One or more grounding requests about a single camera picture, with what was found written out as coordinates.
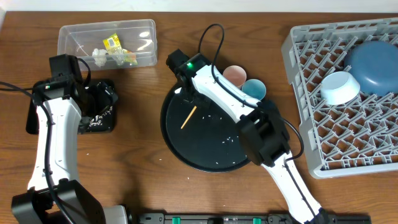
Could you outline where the grey dishwasher rack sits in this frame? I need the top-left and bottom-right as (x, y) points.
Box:
(281, 17), (397, 179)

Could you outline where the black rectangular waste tray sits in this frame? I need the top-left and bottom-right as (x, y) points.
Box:
(25, 79), (118, 135)

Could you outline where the clear plastic bin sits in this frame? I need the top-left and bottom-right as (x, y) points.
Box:
(57, 19), (157, 71)

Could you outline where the wooden chopstick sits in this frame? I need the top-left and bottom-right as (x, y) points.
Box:
(180, 106), (197, 129)

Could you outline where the white tissue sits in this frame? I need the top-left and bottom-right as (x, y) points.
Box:
(92, 49), (108, 67)

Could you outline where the pink cup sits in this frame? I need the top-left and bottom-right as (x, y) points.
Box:
(223, 65), (247, 88)

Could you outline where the yellow snack wrapper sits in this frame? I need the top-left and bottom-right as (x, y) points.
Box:
(103, 33), (137, 66)

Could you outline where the light blue cup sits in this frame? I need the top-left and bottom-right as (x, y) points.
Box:
(241, 79), (267, 100)

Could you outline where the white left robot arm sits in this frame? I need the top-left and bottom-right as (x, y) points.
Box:
(11, 54), (131, 223)

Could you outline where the light blue small bowl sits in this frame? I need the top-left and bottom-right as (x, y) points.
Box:
(320, 71), (360, 105)

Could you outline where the large dark blue bowl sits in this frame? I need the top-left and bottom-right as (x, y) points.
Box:
(344, 40), (397, 96)

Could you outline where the pile of rice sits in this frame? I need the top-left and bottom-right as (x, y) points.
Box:
(88, 106), (114, 129)

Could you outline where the round black serving tray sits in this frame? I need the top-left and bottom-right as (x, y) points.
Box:
(160, 84), (250, 173)

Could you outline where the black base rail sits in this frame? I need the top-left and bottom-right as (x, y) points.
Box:
(136, 212), (373, 224)

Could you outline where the white plastic spoon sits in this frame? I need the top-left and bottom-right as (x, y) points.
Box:
(174, 87), (182, 94)

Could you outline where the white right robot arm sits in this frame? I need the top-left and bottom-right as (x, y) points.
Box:
(166, 49), (330, 223)

